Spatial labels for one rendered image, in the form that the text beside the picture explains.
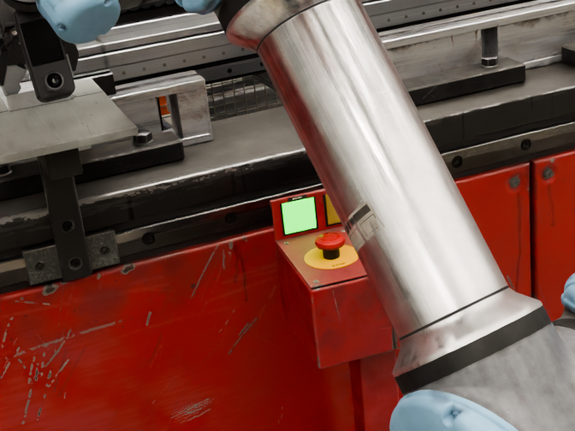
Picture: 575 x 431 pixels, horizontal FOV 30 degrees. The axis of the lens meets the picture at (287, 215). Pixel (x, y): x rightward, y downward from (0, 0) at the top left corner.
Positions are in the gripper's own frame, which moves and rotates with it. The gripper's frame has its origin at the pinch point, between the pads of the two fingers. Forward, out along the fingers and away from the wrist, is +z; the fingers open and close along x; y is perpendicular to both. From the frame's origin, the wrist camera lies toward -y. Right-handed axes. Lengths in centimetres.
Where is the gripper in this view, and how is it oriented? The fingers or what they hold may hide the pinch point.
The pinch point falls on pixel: (38, 95)
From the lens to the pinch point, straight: 146.6
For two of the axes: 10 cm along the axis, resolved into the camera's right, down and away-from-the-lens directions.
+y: -3.6, -8.4, 4.1
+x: -9.2, 2.4, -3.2
